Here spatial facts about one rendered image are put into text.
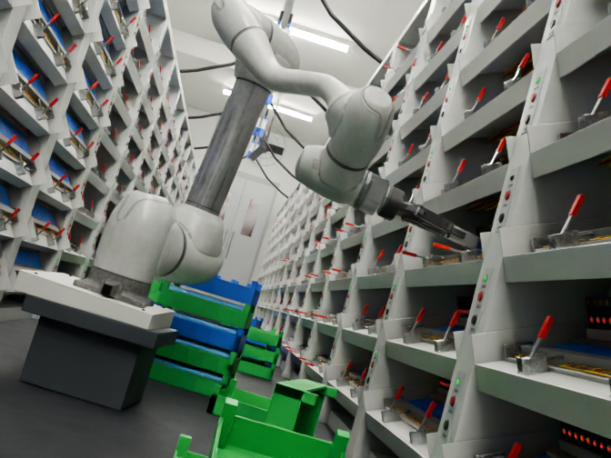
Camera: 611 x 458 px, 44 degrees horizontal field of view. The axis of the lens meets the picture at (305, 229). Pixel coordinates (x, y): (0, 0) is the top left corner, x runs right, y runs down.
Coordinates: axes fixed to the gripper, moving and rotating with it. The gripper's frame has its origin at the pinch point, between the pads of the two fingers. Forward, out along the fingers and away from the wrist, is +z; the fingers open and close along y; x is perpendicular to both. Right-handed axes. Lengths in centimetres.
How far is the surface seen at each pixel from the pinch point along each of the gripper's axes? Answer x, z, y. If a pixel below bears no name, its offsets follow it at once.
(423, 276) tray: 10.5, -2.0, 11.5
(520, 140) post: -14.1, -6.2, -34.1
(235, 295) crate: 33, -40, 82
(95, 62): -28, -129, 130
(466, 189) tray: -8.9, -4.9, -6.1
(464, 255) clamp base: 6.7, -2.4, -16.3
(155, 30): -81, -139, 239
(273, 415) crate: 51, -26, -28
